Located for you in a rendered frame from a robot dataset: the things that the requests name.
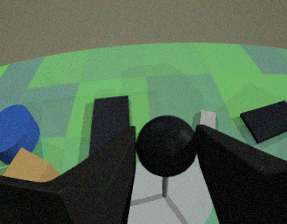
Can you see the blue cylinder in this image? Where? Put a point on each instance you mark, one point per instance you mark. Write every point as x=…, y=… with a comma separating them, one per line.
x=18, y=130

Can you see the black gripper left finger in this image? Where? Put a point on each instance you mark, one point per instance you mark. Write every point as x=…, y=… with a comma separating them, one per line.
x=96, y=191

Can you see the grey flat bar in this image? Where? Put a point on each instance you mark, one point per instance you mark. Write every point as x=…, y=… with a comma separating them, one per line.
x=207, y=118

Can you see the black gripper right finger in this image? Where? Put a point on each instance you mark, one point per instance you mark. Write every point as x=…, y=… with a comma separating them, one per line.
x=247, y=186

